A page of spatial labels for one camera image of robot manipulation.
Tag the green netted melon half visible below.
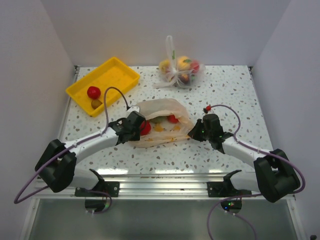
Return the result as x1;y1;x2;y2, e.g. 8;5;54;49
149;116;167;124

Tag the clear plastic bag of fruit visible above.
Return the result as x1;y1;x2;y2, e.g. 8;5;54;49
153;35;206;89

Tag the aluminium mounting rail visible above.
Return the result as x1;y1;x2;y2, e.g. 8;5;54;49
32;173;296;200

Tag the yellow plastic tray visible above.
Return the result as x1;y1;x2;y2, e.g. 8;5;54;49
65;57;140;117

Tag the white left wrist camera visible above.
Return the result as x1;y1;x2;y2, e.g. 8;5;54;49
126;105;140;114

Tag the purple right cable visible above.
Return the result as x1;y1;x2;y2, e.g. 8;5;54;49
207;104;306;240

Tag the red apple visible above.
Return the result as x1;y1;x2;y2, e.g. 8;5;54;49
167;115;179;124

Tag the small red fruit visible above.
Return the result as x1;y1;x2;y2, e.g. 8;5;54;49
86;86;101;100

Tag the orange banana print plastic bag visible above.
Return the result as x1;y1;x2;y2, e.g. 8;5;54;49
129;98;194;148

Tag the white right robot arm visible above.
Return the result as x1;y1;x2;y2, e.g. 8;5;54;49
188;114;306;203

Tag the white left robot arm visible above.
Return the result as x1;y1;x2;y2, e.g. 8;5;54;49
35;111;147;197

